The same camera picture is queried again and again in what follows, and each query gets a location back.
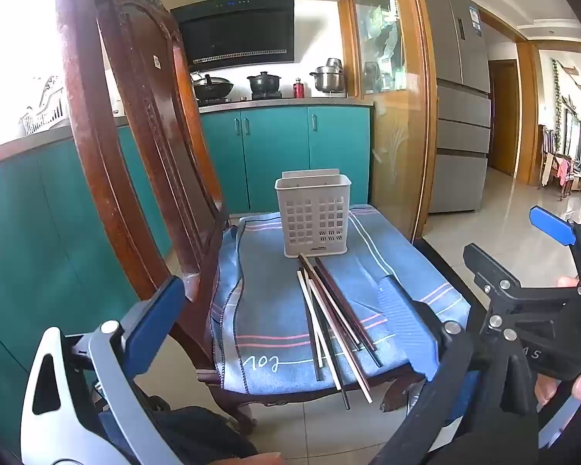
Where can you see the white plastic utensil basket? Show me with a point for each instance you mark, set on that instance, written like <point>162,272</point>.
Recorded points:
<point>290,193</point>

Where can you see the black wok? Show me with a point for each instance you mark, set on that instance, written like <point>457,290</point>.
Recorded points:
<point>213,88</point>

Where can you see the wooden framed glass door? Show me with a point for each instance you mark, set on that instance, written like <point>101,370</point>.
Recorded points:
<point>392,131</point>

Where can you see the brown wooden door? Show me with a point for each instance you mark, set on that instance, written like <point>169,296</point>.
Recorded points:
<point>504,116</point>

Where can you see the black chopstick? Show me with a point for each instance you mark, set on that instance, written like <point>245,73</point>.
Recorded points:
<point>315,361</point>
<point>342,390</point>

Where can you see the carved wooden chair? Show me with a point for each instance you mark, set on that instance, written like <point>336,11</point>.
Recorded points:
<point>174,164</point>

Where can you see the white dish rack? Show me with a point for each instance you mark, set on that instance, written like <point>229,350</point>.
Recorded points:
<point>43,116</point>

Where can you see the dark cloth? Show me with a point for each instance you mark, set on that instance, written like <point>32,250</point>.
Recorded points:
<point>198,436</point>

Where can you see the grey refrigerator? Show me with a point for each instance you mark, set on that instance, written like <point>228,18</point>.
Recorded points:
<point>460,155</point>

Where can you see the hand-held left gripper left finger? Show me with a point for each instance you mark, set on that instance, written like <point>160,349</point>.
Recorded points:
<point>155,324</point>

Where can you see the red bottle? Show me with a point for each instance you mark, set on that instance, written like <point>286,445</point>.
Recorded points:
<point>298,89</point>

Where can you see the dark brown chopstick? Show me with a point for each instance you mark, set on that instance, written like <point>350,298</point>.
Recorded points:
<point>336,311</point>

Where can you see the black range hood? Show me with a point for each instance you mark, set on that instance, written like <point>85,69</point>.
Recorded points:
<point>237,34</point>

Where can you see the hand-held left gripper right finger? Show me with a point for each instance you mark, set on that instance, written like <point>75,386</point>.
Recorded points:
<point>406,317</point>

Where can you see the wooden door frame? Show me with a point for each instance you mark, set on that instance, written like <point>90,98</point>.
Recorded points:
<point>527,131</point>

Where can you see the gas stove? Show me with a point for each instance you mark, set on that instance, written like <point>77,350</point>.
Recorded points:
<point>237,99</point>

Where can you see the black cooking pot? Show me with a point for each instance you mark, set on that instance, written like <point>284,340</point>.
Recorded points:
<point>265,83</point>

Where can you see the teal base cabinets under stove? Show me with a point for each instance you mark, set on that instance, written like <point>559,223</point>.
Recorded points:
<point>281,155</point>

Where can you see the blue striped towel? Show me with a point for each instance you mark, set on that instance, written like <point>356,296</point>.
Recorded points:
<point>271,310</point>

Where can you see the stainless steel pot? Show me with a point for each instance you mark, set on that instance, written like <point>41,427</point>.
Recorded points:
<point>328,76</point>

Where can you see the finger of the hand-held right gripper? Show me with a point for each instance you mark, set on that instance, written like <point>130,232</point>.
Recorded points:
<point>552,225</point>
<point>489,266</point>

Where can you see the person's right hand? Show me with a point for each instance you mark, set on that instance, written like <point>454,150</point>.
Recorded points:
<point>559,390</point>

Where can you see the wooden chair with clothes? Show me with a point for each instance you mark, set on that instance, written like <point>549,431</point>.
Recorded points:
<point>559,169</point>

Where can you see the grey kitchen countertop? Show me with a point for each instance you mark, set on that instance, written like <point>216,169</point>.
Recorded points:
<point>281,101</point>

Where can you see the hanging green vine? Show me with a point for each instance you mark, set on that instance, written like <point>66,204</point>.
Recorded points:
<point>556,97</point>

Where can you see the teal side base cabinets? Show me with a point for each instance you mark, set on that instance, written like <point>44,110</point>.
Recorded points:
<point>38,252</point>

